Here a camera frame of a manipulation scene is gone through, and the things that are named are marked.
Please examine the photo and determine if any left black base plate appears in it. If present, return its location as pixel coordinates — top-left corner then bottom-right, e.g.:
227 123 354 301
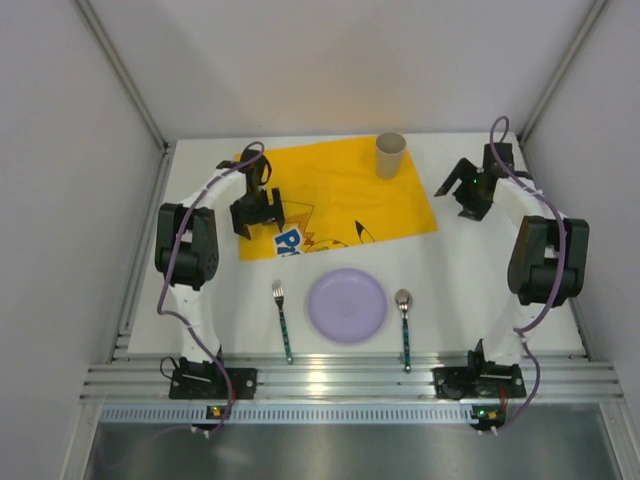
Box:
168 368 258 401

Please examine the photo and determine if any aluminium frame post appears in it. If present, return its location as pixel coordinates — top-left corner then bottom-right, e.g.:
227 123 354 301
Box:
517 0 610 145
74 0 171 156

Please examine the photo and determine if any right aluminium frame post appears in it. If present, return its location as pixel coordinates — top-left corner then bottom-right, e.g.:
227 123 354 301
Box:
517 0 610 145

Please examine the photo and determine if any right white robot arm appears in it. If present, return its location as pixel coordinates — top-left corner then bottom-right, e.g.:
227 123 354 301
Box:
435 142 590 379

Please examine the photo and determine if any fork with green handle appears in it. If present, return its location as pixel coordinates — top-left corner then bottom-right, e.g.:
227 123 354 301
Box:
272 280 294 365

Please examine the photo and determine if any spoon with green handle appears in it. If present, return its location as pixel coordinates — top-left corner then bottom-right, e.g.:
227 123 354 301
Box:
394 289 412 374

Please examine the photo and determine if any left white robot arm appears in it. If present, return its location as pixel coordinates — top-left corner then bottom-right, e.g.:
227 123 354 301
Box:
154 141 285 399

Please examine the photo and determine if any perforated cable duct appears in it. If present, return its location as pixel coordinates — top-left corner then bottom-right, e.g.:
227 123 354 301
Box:
100 402 503 425

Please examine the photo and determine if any left aluminium frame post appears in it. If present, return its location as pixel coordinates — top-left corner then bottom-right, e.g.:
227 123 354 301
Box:
74 0 171 156

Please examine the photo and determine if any yellow cloth placemat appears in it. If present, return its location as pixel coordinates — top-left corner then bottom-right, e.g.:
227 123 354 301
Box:
239 136 438 262

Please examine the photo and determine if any purple plastic plate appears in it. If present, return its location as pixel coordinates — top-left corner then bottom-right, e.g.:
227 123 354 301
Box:
307 268 388 345

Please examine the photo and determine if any aluminium front rail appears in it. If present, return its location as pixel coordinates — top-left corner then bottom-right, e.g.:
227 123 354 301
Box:
80 354 624 403

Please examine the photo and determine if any beige paper cup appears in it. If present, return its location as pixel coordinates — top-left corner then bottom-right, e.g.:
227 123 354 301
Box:
375 132 407 180

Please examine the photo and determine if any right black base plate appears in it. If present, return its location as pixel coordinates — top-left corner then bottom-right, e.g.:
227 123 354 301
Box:
433 364 526 400

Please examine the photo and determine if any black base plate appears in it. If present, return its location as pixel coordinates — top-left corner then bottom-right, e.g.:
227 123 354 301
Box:
168 368 258 401
433 364 526 400

